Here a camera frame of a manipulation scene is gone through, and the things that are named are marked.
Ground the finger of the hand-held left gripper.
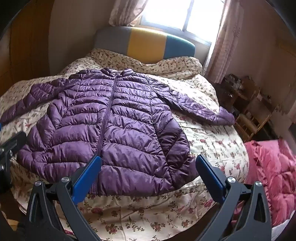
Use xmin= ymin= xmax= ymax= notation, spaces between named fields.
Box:
xmin=0 ymin=131 xmax=28 ymax=193

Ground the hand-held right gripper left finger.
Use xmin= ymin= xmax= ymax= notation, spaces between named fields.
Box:
xmin=25 ymin=155 xmax=102 ymax=241

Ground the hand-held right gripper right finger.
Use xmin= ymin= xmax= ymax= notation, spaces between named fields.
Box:
xmin=195 ymin=154 xmax=272 ymax=241

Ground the purple quilted down jacket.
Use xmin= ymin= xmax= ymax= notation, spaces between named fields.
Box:
xmin=0 ymin=68 xmax=236 ymax=197

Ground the cream rose-print bedspread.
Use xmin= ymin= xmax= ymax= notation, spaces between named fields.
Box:
xmin=0 ymin=70 xmax=250 ymax=241

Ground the pink ruffled quilt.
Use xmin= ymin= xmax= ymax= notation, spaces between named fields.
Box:
xmin=232 ymin=138 xmax=296 ymax=229

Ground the wooden chair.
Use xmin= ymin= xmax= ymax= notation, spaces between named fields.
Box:
xmin=233 ymin=81 xmax=278 ymax=142

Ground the brown wooden wardrobe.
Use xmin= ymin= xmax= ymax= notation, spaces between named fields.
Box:
xmin=0 ymin=0 xmax=54 ymax=99

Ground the beige small-flower quilt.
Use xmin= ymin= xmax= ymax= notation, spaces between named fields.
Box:
xmin=57 ymin=48 xmax=203 ymax=80

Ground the floral curtain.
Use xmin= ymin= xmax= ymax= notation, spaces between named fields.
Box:
xmin=205 ymin=0 xmax=245 ymax=84
xmin=109 ymin=0 xmax=148 ymax=27

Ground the grey yellow teal headboard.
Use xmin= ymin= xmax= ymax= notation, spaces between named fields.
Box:
xmin=94 ymin=26 xmax=196 ymax=63

